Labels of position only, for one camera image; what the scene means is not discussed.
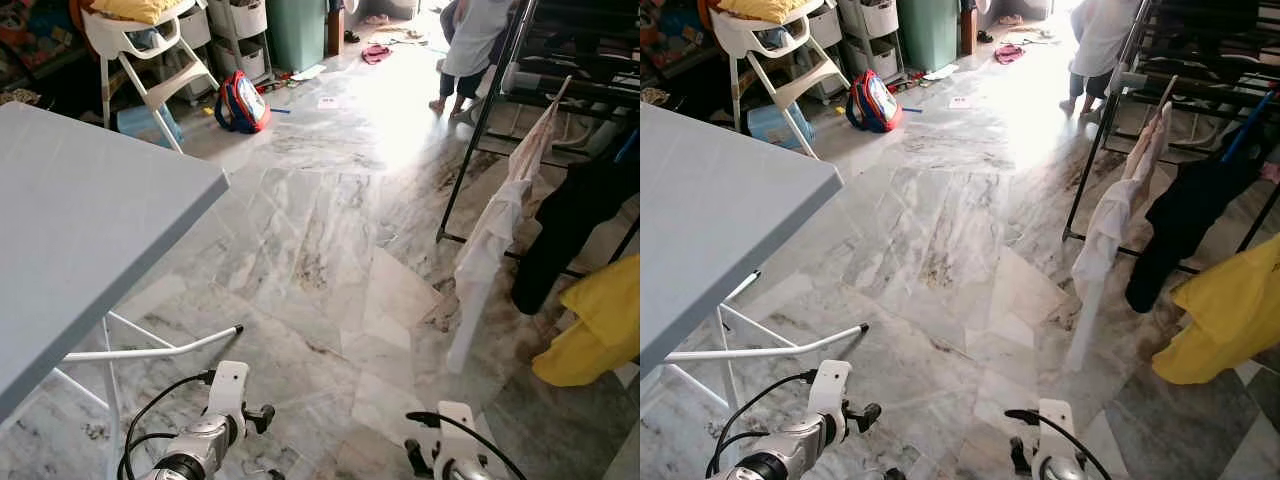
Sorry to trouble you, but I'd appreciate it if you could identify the yellow shirt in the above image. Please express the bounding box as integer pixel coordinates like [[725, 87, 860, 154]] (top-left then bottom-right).
[[530, 253, 641, 388], [1150, 232, 1280, 386]]

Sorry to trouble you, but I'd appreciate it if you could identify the grey plastic folding table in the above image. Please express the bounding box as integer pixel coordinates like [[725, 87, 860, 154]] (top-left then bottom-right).
[[0, 100, 245, 480], [640, 100, 870, 480]]

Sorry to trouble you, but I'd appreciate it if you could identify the cream long garment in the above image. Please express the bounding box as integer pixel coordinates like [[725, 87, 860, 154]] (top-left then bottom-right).
[[1065, 100, 1173, 373], [445, 100, 561, 373]]

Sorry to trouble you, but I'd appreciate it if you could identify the black garment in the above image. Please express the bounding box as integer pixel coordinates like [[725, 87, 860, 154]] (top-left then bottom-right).
[[510, 150, 641, 316], [1125, 150, 1266, 314]]

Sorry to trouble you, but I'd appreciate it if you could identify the light blue plastic box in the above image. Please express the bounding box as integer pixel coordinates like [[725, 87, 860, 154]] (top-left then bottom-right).
[[745, 103, 813, 151], [115, 103, 184, 149]]

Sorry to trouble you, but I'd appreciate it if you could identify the red blue backpack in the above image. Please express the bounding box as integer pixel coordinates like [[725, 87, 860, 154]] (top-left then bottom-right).
[[213, 70, 273, 135], [845, 70, 904, 134]]

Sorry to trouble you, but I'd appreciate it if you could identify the green cabinet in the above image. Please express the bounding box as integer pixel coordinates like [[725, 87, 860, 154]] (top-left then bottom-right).
[[897, 0, 961, 73], [265, 0, 329, 73]]

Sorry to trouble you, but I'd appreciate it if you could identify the white plastic drawer unit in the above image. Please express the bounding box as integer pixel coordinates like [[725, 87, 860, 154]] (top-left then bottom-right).
[[205, 0, 273, 86], [838, 0, 906, 86]]

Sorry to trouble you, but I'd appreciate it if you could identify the white baby high chair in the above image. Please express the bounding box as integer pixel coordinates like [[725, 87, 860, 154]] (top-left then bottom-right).
[[82, 0, 221, 153], [710, 0, 851, 156]]

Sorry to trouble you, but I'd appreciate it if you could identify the yellow cushion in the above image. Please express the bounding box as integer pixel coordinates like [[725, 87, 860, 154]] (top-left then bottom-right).
[[90, 0, 186, 26], [715, 0, 813, 23]]

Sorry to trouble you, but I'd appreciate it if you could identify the small child in pale shirt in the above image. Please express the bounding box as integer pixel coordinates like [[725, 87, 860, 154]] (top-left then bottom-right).
[[1058, 0, 1141, 116], [428, 0, 516, 119]]

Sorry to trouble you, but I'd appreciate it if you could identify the black metal drying rack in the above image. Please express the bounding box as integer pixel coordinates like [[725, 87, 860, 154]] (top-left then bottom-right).
[[435, 0, 641, 281], [1062, 0, 1280, 276]]

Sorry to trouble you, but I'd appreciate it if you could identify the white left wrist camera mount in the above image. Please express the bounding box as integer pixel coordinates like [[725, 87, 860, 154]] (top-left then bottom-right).
[[208, 361, 249, 441], [812, 360, 853, 441]]

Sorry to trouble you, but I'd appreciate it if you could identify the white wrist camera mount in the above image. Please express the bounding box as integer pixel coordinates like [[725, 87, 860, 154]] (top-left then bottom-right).
[[812, 360, 853, 441], [1035, 399, 1076, 466], [208, 361, 249, 441], [436, 401, 479, 471]]

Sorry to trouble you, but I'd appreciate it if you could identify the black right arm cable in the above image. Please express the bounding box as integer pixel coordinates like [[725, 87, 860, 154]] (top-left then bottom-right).
[[1005, 408, 1113, 480], [405, 410, 528, 480]]

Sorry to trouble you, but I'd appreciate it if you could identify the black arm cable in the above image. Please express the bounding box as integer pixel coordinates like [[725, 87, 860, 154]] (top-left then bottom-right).
[[118, 370, 217, 480], [1005, 408, 1113, 480], [405, 410, 528, 480], [705, 368, 816, 480]]

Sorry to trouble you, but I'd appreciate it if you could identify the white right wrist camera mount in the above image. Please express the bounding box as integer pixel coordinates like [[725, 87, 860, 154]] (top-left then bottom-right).
[[1035, 399, 1076, 466], [436, 401, 479, 471]]

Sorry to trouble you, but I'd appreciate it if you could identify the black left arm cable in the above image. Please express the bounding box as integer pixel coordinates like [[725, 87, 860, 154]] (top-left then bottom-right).
[[118, 370, 217, 480], [705, 368, 816, 480]]

